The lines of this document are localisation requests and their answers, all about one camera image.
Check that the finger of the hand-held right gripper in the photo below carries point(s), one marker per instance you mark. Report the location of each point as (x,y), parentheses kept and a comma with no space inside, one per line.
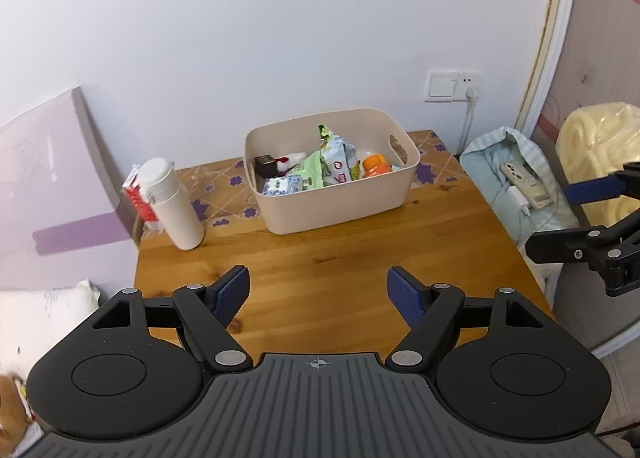
(595,188)
(560,245)

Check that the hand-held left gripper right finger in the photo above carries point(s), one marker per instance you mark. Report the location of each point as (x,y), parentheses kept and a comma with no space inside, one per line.
(406,293)

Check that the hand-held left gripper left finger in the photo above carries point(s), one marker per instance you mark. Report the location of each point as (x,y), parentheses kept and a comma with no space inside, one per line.
(231,293)

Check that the clear blue white packet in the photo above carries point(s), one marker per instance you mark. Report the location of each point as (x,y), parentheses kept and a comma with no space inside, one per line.
(280,187)

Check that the beige plastic storage basket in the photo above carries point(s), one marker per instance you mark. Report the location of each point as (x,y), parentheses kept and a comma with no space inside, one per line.
(325,208)

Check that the orange plastic box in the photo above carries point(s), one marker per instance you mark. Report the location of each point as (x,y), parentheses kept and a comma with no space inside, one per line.
(376,166)

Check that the small black box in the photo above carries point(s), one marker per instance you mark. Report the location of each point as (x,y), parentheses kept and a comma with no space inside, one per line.
(265,166)

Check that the green triangular snack packet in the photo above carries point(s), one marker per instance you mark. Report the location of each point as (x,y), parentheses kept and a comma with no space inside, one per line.
(309,173)

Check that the white green snack bag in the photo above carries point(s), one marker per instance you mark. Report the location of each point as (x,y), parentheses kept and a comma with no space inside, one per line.
(337,157)

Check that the pale yellow foam roll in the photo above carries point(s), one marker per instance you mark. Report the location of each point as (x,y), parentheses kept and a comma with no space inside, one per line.
(595,147)

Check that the white charger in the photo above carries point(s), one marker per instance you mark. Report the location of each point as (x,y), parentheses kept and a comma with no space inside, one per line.
(517,198)

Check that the beige remote control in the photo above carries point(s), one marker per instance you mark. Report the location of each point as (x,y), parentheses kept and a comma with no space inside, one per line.
(525,182)

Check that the wooden desk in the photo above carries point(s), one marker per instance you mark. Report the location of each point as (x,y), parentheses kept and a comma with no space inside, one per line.
(325,248)

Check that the light blue quilted blanket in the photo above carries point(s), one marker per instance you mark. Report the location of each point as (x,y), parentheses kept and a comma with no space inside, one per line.
(492,172)

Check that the white thermos bottle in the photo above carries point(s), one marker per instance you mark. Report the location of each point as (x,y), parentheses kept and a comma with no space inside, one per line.
(172,208)

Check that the purple flower table mat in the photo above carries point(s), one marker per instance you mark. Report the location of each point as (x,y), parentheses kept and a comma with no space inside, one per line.
(225,188)

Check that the red white packet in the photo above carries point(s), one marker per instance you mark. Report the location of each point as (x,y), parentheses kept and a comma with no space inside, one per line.
(137,198)

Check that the lavender board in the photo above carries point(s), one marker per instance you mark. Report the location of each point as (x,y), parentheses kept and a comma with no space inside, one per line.
(50,188)

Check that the cream door frame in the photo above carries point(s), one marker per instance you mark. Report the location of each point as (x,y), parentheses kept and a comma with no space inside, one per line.
(550,37)

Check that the white wall switch socket plate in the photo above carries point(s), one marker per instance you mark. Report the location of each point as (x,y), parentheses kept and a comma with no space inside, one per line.
(442,85)

